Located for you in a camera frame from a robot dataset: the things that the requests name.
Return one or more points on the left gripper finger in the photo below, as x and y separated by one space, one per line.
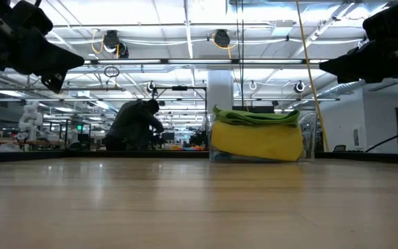
50 58

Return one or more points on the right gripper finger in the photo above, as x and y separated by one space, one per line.
351 65

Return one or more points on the bright green microfiber towel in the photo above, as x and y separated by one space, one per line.
254 117

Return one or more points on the yellow microfiber towel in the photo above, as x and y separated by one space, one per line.
257 141

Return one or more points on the white-ringed black ceiling reel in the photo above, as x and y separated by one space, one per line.
299 86

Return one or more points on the white robot figure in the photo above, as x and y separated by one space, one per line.
30 119

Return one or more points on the round black ceiling fixture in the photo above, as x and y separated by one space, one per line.
222 37
112 39

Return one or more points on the clear plastic bin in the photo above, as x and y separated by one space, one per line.
309 138

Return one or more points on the person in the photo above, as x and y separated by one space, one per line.
131 124

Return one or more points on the white building column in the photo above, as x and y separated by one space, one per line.
220 91

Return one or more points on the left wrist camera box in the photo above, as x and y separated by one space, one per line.
33 17

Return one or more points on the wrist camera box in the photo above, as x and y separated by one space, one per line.
33 17
392 20

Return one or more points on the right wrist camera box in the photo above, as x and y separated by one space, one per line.
392 20

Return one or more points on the black metal table frame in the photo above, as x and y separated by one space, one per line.
81 155

